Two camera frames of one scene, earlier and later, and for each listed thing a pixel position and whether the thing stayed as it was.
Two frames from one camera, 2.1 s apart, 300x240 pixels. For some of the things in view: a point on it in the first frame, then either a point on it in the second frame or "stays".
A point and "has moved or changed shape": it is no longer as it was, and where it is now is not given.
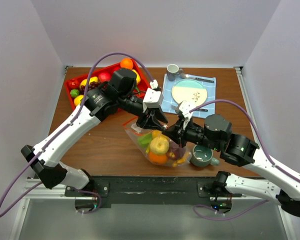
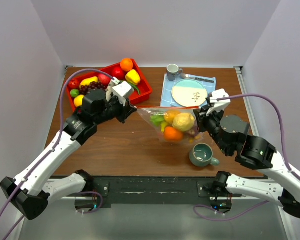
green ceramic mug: x=202 y=156 stays
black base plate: x=145 y=192 stays
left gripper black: x=152 y=121 → x=125 y=111
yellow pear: x=159 y=145 has moved or changed shape
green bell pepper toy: x=144 y=140 has moved or changed shape
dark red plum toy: x=175 y=153 has moved or changed shape
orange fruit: x=126 y=63 stays
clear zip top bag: x=159 y=148 has moved or changed shape
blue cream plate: x=191 y=91 stays
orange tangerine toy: x=161 y=159 has moved or changed shape
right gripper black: x=177 y=131 → x=202 y=118
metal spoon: x=187 y=76 stays
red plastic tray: x=76 y=88 stays
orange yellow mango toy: x=156 y=133 → x=169 y=115
